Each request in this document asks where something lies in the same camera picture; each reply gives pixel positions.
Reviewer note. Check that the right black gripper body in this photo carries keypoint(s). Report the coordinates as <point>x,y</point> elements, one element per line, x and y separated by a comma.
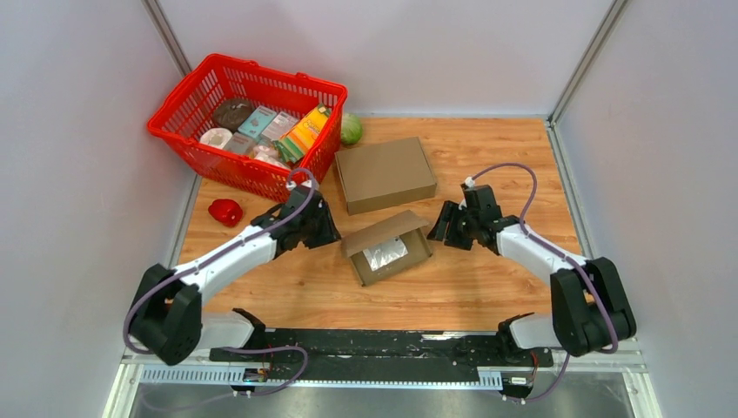
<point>460,232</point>

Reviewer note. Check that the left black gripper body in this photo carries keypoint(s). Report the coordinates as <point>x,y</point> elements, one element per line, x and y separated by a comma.
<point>320,230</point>

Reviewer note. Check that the small cardboard sheet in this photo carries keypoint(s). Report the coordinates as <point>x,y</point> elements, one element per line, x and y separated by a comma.
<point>407,225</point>

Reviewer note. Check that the clear plastic packet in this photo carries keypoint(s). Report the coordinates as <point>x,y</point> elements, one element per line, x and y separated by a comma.
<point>385,253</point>

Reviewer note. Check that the large brown cardboard box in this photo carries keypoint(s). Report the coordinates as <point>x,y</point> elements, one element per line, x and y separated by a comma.
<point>380,176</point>

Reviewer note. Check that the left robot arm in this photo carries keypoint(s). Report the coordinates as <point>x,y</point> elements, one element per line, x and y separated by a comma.
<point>167,317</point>

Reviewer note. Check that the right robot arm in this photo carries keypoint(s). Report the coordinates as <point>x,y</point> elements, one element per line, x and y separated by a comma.
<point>590,311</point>

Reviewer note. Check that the grey small box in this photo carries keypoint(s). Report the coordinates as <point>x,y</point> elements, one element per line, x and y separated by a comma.
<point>281,124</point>

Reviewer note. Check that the grey pink box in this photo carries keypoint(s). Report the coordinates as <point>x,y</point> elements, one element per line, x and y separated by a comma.
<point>240,144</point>

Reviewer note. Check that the teal small box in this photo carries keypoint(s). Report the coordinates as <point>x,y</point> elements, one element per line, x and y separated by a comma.
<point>257,122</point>

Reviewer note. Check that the green carton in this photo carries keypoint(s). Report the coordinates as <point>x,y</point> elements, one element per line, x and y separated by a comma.
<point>288,151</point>

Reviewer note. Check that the yellow orange juice carton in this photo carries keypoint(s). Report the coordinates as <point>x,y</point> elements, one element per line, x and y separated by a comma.
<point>306,132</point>

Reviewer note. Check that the red bell pepper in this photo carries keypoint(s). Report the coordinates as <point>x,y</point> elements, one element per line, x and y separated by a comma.
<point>227,212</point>

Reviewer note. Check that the pink white packet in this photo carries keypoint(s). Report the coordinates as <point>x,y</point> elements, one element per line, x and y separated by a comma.
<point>269,155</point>

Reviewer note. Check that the green cabbage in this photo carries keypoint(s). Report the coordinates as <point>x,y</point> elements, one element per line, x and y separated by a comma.
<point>351,129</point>

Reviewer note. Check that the white round roll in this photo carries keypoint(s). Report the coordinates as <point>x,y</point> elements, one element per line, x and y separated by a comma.
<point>217,138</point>

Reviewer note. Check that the red plastic shopping basket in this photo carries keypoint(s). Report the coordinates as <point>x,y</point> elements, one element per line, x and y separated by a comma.
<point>186,114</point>

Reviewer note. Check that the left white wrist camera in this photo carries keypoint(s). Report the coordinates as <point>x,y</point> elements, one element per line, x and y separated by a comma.
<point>301,184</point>

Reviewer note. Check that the aluminium frame post right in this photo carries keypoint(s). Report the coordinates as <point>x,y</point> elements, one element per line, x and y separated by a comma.
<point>598,40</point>

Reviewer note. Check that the aluminium frame post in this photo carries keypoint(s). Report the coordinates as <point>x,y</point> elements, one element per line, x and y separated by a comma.
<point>598,40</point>
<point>163,26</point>

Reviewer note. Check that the aluminium frame post left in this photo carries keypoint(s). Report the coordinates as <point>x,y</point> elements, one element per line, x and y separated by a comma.
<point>163,26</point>

